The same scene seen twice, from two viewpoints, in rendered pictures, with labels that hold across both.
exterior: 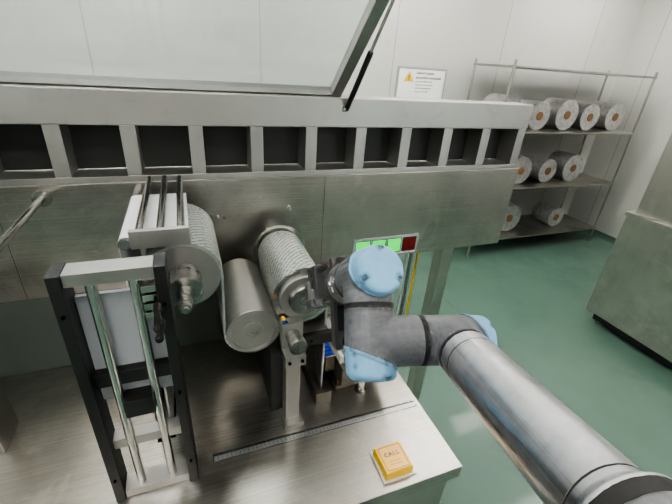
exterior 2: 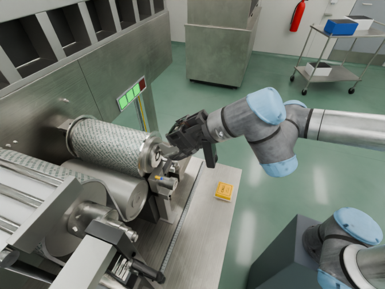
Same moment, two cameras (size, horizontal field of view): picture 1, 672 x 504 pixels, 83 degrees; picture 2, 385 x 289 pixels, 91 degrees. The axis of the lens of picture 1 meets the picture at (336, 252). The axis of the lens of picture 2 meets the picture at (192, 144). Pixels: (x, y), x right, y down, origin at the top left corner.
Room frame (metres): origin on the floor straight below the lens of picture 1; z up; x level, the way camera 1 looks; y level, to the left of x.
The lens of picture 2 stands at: (0.38, 0.28, 1.69)
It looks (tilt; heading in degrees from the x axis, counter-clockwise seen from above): 46 degrees down; 312
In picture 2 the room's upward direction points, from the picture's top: straight up
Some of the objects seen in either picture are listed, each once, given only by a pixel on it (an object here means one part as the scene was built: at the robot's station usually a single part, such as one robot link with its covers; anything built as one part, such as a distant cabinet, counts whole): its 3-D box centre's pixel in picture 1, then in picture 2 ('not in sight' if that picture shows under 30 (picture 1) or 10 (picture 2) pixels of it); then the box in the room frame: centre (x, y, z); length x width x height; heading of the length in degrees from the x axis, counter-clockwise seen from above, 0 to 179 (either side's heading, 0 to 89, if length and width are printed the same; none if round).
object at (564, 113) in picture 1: (539, 161); not in sight; (4.13, -2.11, 0.92); 1.83 x 0.53 x 1.85; 112
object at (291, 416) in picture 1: (292, 375); (165, 199); (0.69, 0.08, 1.05); 0.06 x 0.05 x 0.31; 22
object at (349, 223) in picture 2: not in sight; (349, 231); (0.16, -0.22, 1.07); 0.13 x 0.12 x 0.14; 97
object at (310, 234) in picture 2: not in sight; (330, 242); (0.16, -0.23, 0.95); 0.15 x 0.15 x 0.10
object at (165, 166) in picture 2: (315, 332); (161, 168); (0.75, 0.04, 1.13); 0.09 x 0.06 x 0.03; 112
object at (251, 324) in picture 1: (245, 301); (102, 187); (0.81, 0.22, 1.17); 0.26 x 0.12 x 0.12; 22
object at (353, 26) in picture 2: not in sight; (336, 57); (0.73, -3.51, 0.51); 0.91 x 0.58 x 1.02; 44
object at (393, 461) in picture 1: (392, 459); (224, 190); (0.58, -0.17, 0.91); 0.07 x 0.07 x 0.02; 22
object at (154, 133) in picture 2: (303, 295); (150, 153); (0.74, 0.07, 1.25); 0.15 x 0.01 x 0.15; 112
